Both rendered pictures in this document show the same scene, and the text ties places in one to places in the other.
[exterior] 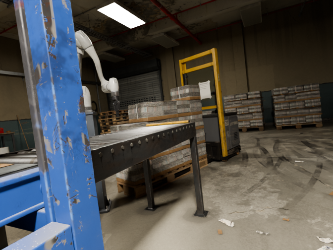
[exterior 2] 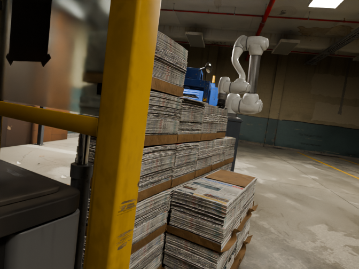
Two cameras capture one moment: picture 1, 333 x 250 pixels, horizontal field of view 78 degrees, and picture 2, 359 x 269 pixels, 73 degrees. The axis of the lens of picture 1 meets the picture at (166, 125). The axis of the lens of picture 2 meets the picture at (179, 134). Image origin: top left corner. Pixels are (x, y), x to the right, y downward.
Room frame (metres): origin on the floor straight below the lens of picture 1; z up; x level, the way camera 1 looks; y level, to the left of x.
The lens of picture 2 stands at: (4.48, -0.47, 0.98)
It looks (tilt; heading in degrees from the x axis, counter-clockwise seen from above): 5 degrees down; 163
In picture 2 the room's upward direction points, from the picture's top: 8 degrees clockwise
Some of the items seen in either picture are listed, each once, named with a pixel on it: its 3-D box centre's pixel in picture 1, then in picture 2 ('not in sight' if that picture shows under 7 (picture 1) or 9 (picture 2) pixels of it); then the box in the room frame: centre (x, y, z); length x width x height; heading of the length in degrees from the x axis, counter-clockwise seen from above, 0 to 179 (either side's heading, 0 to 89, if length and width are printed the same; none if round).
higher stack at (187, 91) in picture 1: (189, 127); (124, 176); (3.30, -0.35, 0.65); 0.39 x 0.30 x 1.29; 46
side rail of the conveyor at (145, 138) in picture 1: (155, 142); not in sight; (1.17, 0.07, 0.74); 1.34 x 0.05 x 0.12; 154
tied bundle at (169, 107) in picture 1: (160, 111); (186, 119); (2.88, 0.06, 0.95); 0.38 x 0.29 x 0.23; 46
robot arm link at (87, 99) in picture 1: (82, 96); (232, 103); (2.10, 0.82, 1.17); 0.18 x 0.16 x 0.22; 43
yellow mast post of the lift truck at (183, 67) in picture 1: (187, 107); (124, 110); (3.84, -0.42, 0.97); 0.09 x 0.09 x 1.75; 46
